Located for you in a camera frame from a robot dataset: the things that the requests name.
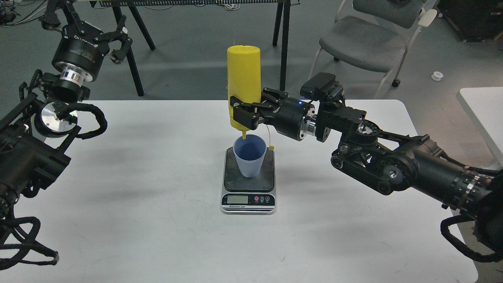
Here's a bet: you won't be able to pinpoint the yellow squeeze bottle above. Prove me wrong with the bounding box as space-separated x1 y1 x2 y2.
227 45 262 139

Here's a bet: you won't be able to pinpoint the blue ribbed plastic cup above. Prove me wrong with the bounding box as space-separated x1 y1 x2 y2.
232 134 266 178

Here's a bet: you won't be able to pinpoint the grey office chair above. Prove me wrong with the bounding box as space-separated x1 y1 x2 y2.
319 0 438 98

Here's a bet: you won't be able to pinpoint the black cables on floor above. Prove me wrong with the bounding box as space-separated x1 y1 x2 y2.
0 0 50 28

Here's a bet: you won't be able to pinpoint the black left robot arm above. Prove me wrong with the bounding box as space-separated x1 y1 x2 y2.
0 0 132 270

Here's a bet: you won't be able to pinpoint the black legged background table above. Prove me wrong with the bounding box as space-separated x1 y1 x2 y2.
90 0 301 97

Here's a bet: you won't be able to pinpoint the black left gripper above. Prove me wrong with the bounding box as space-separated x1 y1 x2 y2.
41 0 133 82

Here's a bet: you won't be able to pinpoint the white side table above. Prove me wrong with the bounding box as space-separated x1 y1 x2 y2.
457 86 503 169

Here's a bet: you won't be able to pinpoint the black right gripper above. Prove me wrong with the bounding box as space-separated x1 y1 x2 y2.
230 88 316 141

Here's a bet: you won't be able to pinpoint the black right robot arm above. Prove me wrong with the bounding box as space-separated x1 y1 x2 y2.
229 72 503 262

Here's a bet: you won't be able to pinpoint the black digital kitchen scale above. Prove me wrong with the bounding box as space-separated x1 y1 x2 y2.
221 147 277 215

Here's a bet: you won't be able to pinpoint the black box top right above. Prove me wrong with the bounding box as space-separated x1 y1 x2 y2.
438 0 503 42

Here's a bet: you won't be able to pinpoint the small white spool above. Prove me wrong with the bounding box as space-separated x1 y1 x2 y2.
431 71 444 82

